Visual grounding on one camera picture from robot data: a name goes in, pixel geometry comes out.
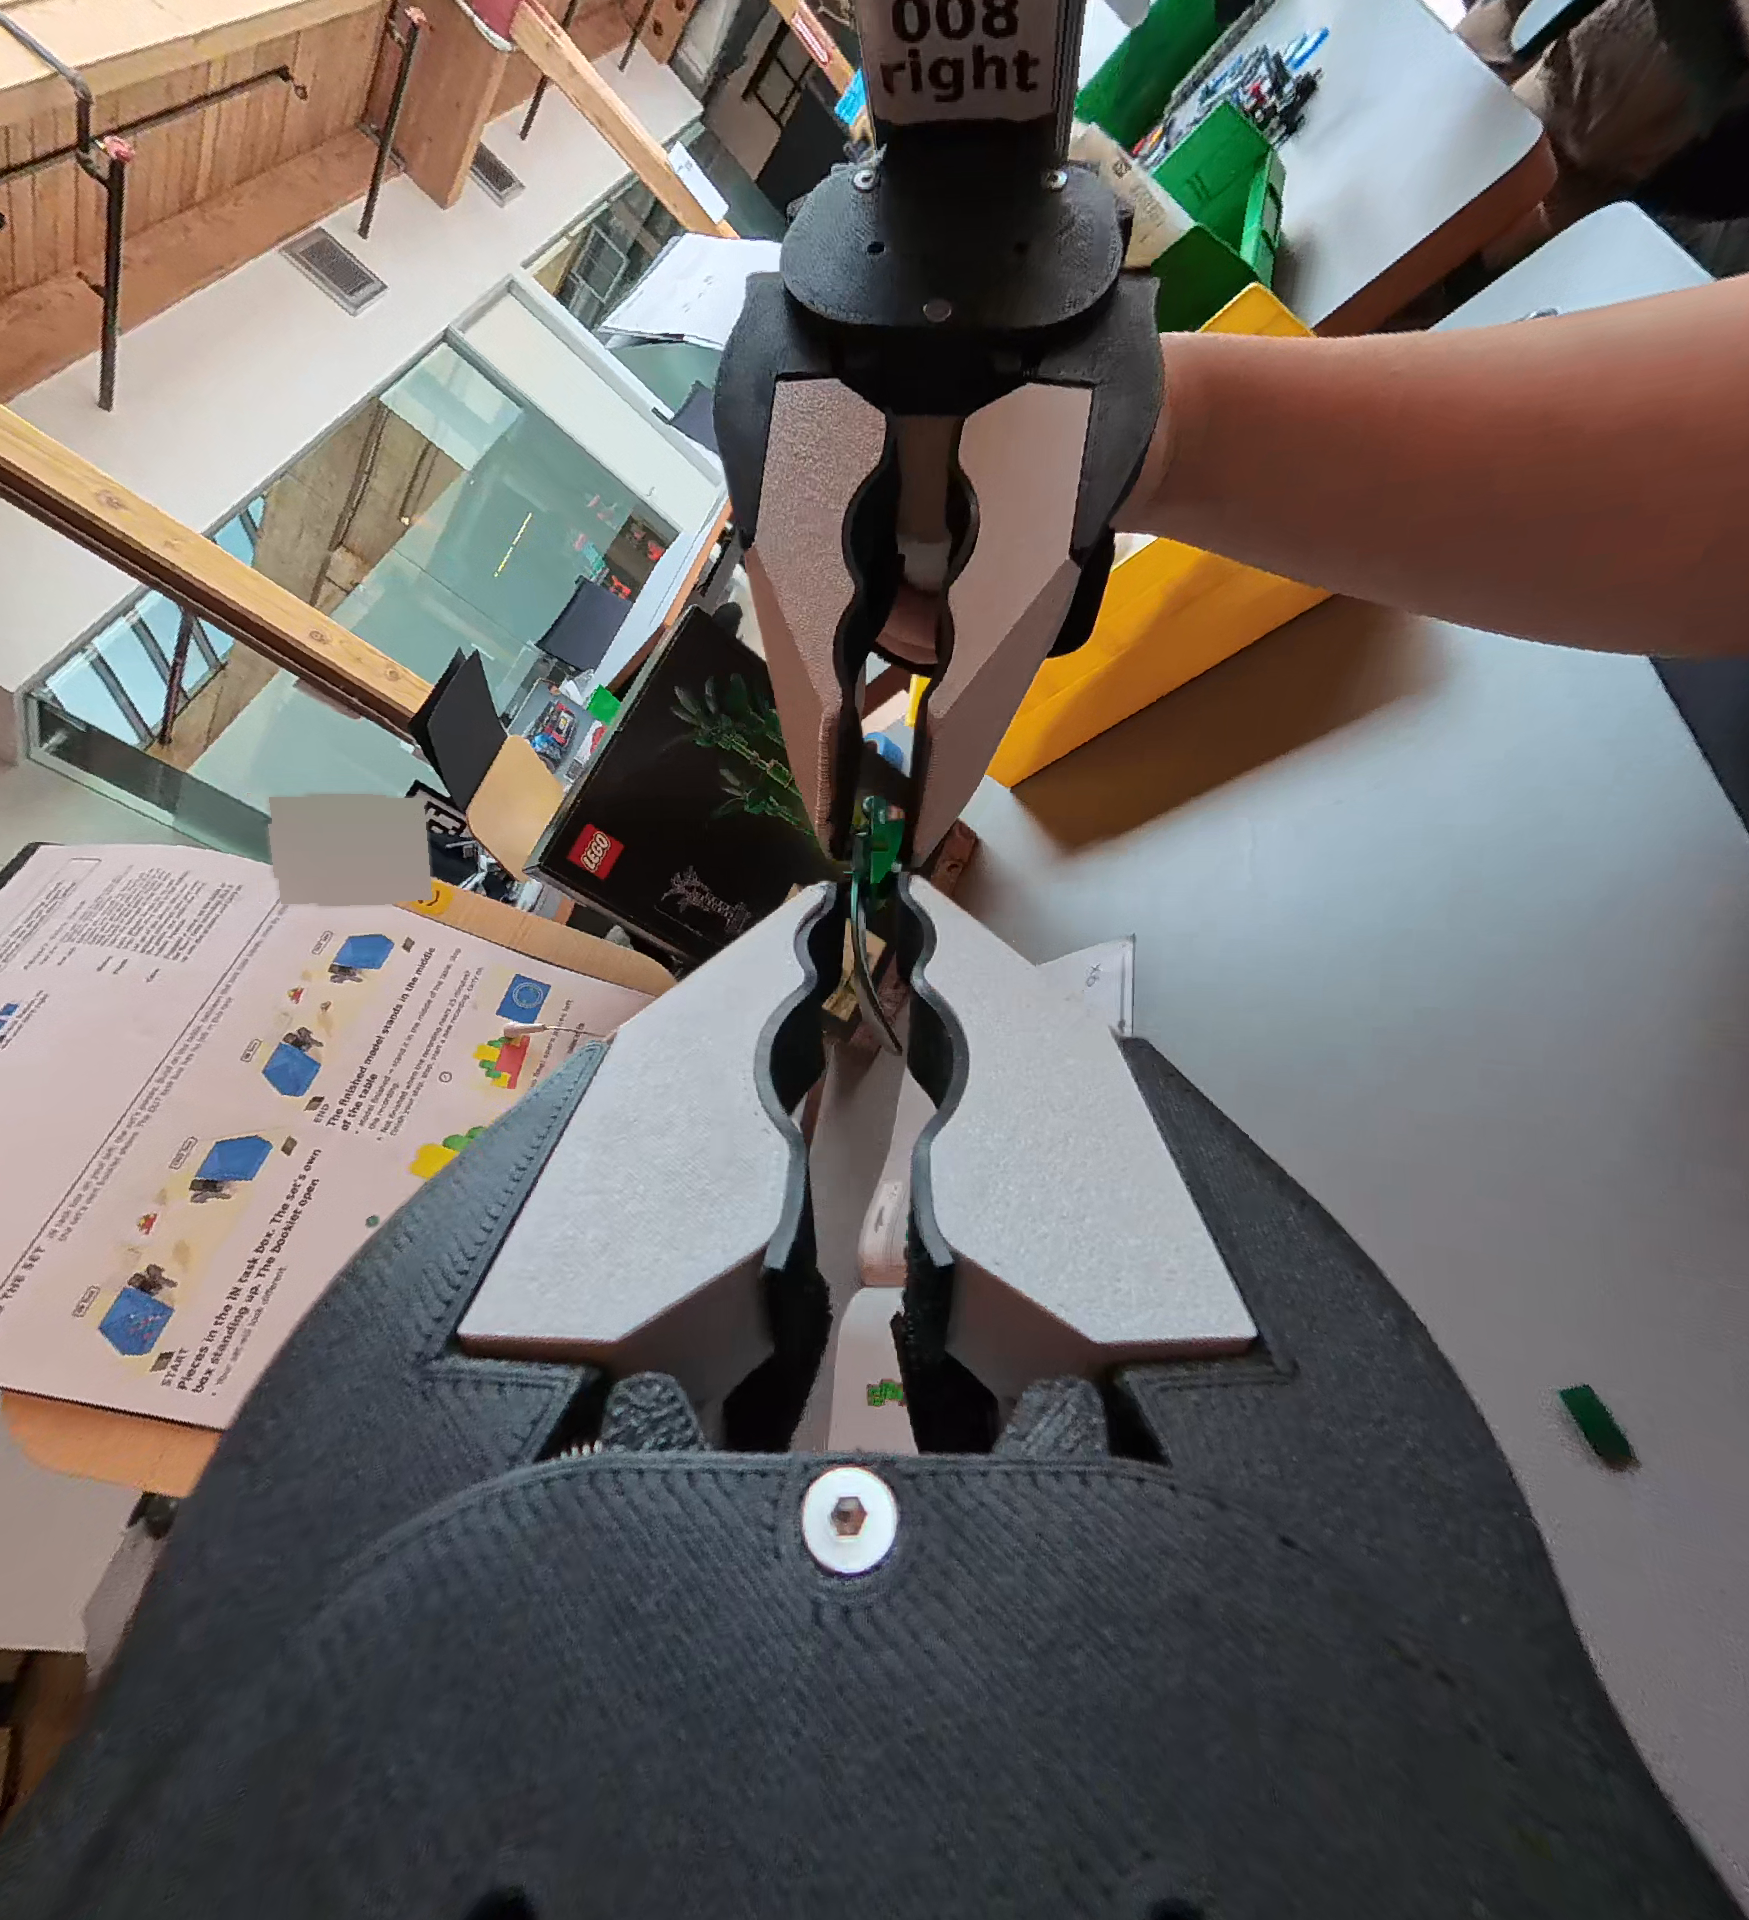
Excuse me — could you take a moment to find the black lego set box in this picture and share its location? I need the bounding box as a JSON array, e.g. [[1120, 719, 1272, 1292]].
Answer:
[[527, 609, 982, 970]]

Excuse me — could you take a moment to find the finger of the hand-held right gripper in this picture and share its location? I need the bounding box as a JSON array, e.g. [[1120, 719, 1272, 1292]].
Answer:
[[739, 375, 897, 871], [890, 378, 1097, 871]]

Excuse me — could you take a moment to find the dark green lego plate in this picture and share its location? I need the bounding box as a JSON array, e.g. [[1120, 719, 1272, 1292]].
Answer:
[[1558, 1385, 1641, 1472]]

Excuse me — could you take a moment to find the lego instruction booklet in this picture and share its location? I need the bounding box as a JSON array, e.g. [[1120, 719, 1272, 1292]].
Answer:
[[828, 930, 1138, 1454]]

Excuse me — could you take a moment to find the green plastic bin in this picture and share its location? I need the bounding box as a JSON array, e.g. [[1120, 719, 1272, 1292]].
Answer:
[[1151, 99, 1285, 331]]

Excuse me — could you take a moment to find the person's right hand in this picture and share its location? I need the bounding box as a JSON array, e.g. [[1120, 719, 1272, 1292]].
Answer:
[[871, 424, 972, 675]]

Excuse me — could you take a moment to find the dark green lego leaf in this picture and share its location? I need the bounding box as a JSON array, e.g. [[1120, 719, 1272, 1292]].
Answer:
[[838, 877, 905, 1055]]

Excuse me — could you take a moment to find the yellow plastic bin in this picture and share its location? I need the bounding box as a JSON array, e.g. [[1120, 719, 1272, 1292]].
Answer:
[[987, 284, 1334, 790]]

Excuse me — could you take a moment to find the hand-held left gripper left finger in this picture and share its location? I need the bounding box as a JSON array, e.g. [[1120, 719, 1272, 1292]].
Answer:
[[456, 881, 838, 1454]]

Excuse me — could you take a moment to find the pile of lego pieces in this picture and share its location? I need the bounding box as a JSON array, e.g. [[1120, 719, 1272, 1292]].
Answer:
[[1134, 23, 1334, 165]]

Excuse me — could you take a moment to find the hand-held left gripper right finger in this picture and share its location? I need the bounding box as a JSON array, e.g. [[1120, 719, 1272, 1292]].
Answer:
[[858, 877, 1259, 1454]]

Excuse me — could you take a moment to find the instruction sheet on wooden board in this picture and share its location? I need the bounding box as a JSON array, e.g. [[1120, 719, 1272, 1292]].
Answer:
[[0, 843, 664, 1494]]

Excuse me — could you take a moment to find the person's right forearm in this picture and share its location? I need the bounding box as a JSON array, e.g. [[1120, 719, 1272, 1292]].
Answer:
[[1120, 258, 1749, 660]]

